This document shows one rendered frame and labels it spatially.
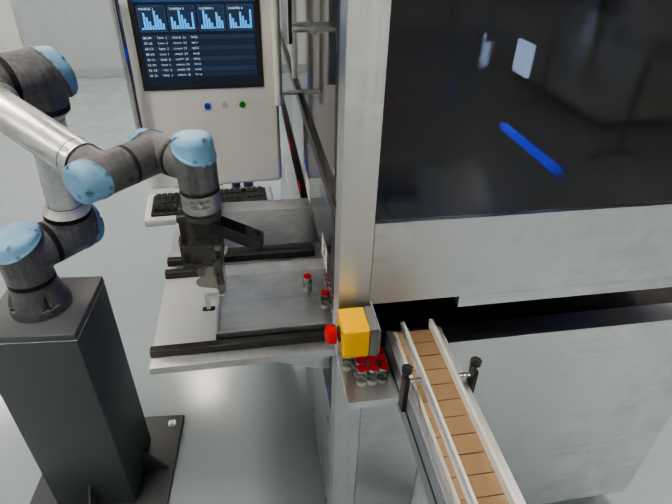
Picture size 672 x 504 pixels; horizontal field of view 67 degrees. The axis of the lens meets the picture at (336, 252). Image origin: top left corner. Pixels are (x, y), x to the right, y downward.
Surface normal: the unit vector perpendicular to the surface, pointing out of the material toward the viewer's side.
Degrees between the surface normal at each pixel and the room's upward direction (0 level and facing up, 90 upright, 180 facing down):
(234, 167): 90
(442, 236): 90
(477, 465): 0
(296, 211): 0
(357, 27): 90
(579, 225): 90
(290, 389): 0
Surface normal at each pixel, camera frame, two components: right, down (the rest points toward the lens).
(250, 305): 0.02, -0.83
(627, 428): 0.16, 0.56
